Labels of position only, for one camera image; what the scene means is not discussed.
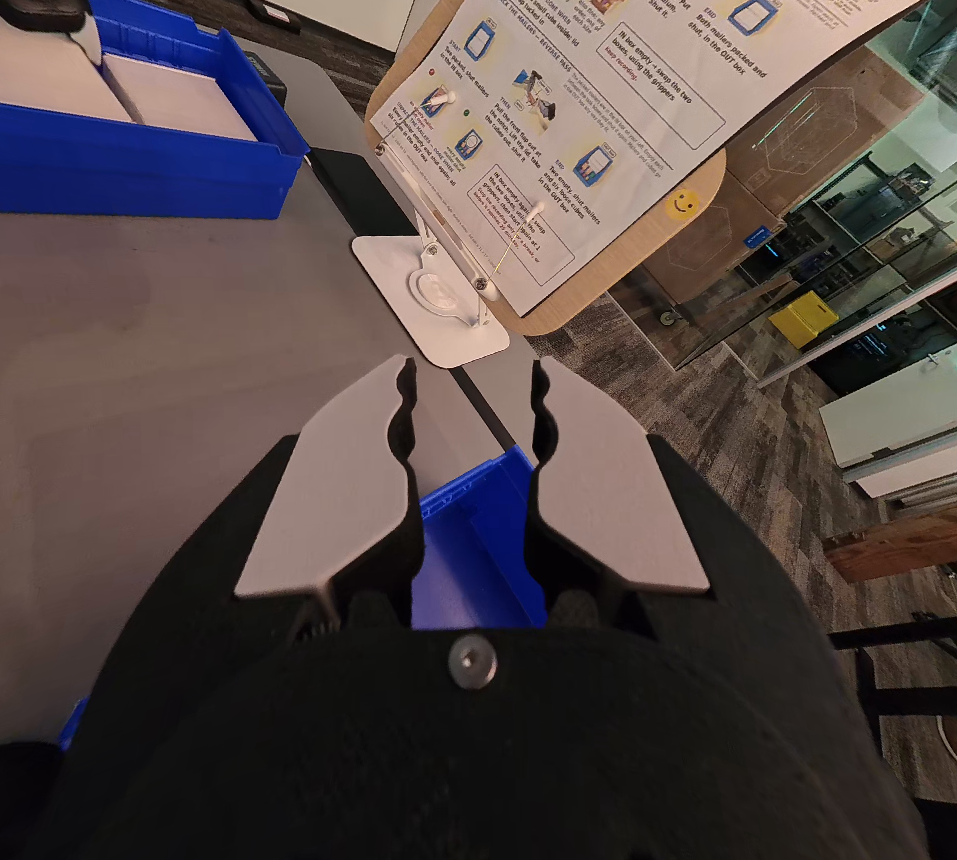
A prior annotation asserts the blue plastic bin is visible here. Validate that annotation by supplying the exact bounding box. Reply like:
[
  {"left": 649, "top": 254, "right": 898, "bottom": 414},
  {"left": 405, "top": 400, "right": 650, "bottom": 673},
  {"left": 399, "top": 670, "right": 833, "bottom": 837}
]
[
  {"left": 60, "top": 445, "right": 552, "bottom": 752},
  {"left": 0, "top": 0, "right": 311, "bottom": 217}
]

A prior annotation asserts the yellow plastic bin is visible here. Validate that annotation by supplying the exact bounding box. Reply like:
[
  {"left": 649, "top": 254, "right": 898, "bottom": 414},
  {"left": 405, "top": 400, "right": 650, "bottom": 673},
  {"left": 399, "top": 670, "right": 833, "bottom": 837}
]
[{"left": 768, "top": 289, "right": 840, "bottom": 350}]

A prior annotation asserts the wooden pillar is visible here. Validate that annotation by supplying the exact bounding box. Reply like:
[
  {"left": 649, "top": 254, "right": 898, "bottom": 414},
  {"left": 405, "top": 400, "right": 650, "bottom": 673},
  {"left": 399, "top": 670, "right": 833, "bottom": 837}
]
[{"left": 824, "top": 507, "right": 957, "bottom": 586}]

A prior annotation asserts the black equipment cabinet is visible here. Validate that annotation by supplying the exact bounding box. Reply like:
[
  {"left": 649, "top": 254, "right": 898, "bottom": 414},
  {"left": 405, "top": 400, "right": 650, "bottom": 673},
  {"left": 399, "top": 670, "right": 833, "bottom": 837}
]
[{"left": 807, "top": 262, "right": 957, "bottom": 398}]

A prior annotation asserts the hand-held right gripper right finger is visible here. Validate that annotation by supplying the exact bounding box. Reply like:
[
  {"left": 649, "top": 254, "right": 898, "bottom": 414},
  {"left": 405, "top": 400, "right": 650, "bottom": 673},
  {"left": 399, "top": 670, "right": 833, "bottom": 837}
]
[{"left": 525, "top": 356, "right": 712, "bottom": 615}]

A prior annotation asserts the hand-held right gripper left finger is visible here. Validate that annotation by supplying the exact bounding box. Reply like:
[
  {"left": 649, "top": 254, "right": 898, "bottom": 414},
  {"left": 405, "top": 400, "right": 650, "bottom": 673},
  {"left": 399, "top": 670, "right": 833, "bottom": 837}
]
[{"left": 233, "top": 355, "right": 426, "bottom": 626}]

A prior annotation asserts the printed instruction sheet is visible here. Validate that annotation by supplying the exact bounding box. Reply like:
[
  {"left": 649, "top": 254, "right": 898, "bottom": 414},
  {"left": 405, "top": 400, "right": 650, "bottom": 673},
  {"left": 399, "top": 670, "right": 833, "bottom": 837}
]
[{"left": 370, "top": 0, "right": 957, "bottom": 319}]

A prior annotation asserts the black floor outlet box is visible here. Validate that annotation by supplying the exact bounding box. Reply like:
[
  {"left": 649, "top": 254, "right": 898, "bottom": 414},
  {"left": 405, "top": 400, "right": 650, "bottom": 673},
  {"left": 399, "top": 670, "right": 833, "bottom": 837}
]
[{"left": 245, "top": 0, "right": 305, "bottom": 36}]

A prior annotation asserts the black device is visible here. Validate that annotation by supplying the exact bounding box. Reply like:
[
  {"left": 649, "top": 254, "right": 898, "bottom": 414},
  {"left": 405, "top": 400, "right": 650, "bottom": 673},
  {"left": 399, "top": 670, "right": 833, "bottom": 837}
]
[{"left": 241, "top": 47, "right": 290, "bottom": 112}]

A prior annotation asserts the white door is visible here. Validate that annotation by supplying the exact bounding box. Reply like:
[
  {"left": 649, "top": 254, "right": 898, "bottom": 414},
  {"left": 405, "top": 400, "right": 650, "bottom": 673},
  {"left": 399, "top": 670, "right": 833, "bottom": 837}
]
[{"left": 818, "top": 352, "right": 957, "bottom": 502}]

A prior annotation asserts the large brown cardboard box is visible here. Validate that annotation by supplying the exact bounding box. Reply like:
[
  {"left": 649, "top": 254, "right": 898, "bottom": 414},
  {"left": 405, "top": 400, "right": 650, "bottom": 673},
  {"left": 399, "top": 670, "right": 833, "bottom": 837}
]
[
  {"left": 641, "top": 172, "right": 790, "bottom": 326},
  {"left": 729, "top": 45, "right": 932, "bottom": 218}
]

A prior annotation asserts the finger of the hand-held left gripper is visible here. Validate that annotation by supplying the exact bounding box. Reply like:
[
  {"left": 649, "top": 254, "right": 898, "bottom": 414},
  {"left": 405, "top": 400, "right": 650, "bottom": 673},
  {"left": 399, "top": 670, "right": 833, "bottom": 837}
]
[{"left": 66, "top": 15, "right": 104, "bottom": 66}]

